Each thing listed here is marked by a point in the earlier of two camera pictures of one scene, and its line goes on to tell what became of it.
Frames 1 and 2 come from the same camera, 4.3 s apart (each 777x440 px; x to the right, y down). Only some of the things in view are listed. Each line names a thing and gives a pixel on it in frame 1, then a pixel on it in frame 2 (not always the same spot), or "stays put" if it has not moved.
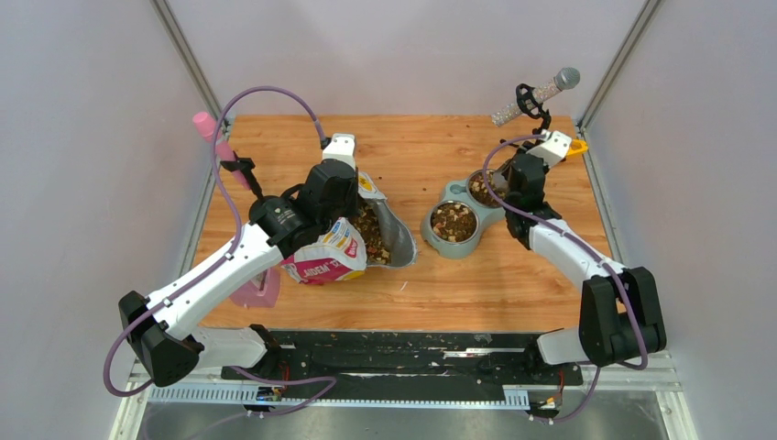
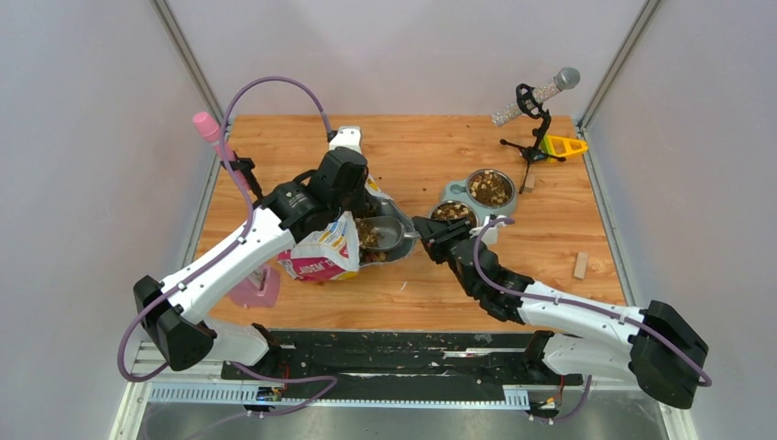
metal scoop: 499,181 -> 380,233
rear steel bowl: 477,192 stays put
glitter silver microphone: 564,80 stays put
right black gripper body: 506,171 -> 452,261
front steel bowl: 454,223 stays put
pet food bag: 375,236 stays put
